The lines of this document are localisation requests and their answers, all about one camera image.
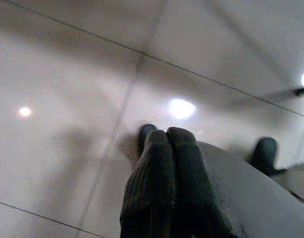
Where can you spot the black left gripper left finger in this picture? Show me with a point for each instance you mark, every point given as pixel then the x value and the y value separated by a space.
pixel 151 188

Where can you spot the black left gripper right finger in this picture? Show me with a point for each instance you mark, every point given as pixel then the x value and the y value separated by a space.
pixel 196 188

